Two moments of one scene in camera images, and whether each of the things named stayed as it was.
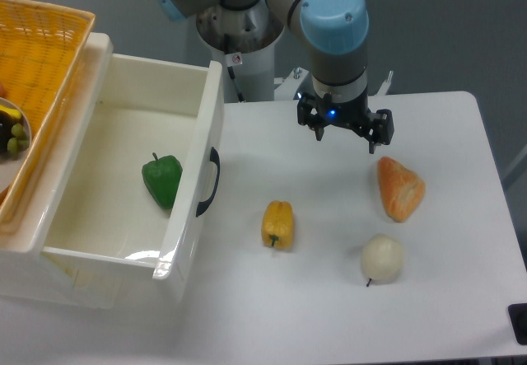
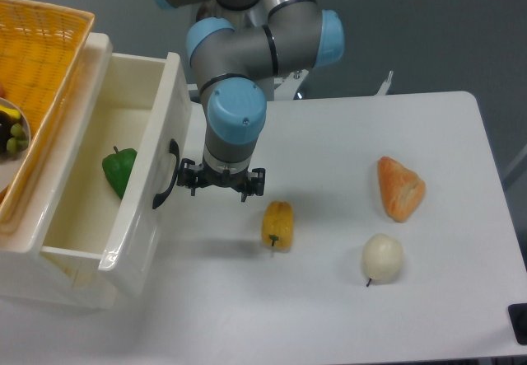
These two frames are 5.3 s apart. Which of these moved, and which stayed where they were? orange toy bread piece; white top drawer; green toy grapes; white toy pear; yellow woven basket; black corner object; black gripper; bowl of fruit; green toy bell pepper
Moved: black gripper; green toy bell pepper; white top drawer
Stayed: bowl of fruit; black corner object; green toy grapes; orange toy bread piece; white toy pear; yellow woven basket
